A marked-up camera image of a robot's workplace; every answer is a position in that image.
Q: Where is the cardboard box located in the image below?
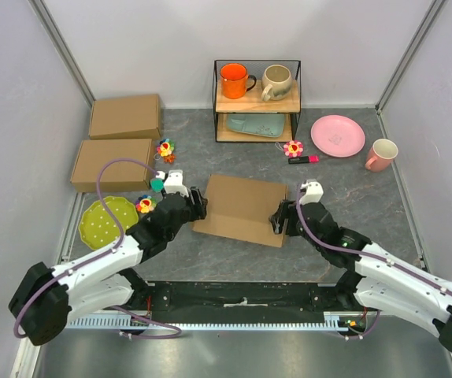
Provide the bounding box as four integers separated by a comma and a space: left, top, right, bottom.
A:
88, 94, 161, 139
192, 174, 287, 248
71, 139, 156, 193

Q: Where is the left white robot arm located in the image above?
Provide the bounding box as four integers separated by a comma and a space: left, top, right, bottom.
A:
8, 187, 207, 346

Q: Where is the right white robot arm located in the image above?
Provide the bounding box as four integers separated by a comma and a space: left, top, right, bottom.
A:
269, 200, 452, 353

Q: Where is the rainbow flower plush front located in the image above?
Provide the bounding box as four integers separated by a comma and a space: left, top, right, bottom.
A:
135, 195, 157, 214

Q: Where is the teal small sponge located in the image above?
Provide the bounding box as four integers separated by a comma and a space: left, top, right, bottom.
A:
150, 178, 165, 193

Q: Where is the pink black highlighter marker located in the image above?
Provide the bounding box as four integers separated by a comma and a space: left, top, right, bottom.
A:
287, 155, 320, 165

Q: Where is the green dotted plate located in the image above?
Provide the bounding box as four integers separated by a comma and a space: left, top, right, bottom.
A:
78, 196, 139, 250

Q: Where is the teal rectangular dish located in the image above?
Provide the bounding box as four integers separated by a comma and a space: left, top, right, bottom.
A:
226, 113, 285, 138

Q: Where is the pink round plate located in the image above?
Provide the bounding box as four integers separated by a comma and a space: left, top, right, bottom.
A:
310, 115, 365, 158

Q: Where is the pink mug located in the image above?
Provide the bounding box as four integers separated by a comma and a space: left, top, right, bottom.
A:
365, 139, 398, 172

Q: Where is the orange enamel mug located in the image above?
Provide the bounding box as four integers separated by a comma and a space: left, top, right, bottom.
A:
220, 63, 257, 99

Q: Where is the beige ceramic mug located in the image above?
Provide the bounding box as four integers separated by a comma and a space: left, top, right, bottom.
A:
261, 65, 293, 102

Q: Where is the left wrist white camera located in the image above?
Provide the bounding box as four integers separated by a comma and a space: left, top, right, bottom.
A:
154, 169, 189, 197

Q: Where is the wrist white camera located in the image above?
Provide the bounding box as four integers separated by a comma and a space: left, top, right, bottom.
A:
154, 169, 189, 197
298, 180, 324, 206

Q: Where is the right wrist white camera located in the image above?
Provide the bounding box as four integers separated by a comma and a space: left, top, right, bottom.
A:
298, 180, 324, 206

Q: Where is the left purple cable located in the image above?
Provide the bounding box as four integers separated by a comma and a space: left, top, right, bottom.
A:
13, 157, 183, 339

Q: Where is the purple cable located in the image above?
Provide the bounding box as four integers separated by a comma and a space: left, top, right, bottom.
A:
13, 157, 183, 339
295, 183, 452, 342

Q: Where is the pink flower plush keychain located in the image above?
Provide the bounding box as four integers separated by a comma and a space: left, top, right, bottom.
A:
275, 140, 304, 158

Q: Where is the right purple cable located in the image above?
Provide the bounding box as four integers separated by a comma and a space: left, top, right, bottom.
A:
295, 183, 452, 342

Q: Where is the rainbow flower plush keychain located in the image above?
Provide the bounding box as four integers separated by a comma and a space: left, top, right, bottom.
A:
154, 139, 176, 165

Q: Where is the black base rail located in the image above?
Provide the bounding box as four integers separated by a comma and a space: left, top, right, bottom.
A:
124, 281, 364, 313

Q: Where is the grey slotted cable duct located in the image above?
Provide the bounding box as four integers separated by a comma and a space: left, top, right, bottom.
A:
65, 312, 373, 332

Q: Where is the black wire wooden shelf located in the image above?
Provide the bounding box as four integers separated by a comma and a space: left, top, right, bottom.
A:
213, 60, 302, 143

